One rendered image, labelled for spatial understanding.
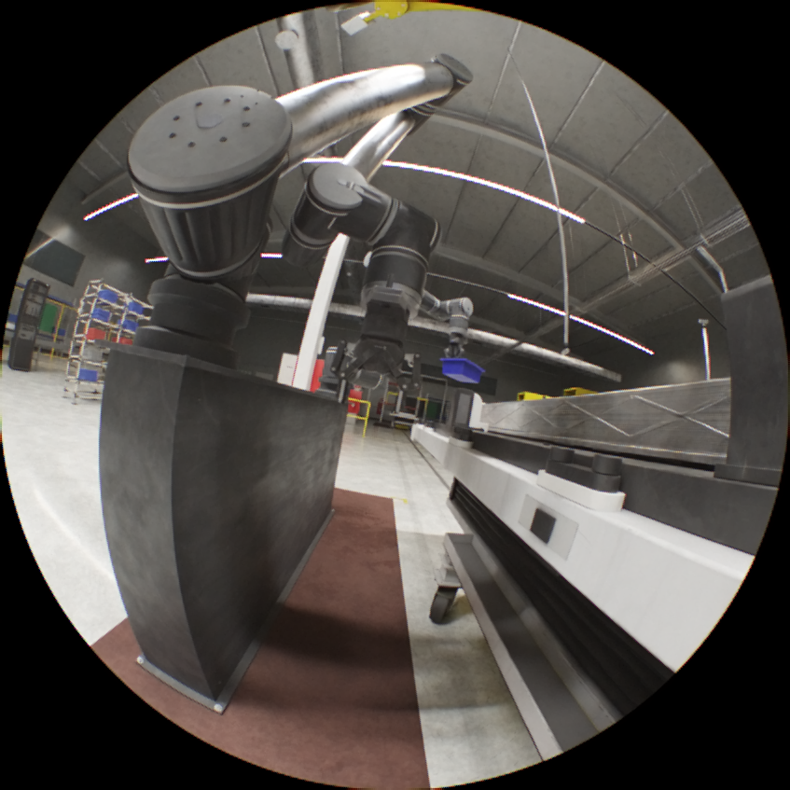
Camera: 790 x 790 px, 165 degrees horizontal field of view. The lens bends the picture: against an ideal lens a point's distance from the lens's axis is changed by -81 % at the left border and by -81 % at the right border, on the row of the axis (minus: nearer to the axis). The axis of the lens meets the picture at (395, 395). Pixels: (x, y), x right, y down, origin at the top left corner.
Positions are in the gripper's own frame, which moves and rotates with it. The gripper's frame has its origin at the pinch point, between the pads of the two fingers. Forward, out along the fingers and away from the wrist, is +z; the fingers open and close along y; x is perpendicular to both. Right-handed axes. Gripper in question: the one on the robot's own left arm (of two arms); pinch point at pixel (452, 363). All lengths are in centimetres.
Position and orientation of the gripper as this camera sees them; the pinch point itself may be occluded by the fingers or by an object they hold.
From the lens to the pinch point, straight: 151.3
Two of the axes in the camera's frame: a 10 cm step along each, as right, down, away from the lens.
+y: 7.2, 0.9, -6.8
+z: -1.9, 9.8, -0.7
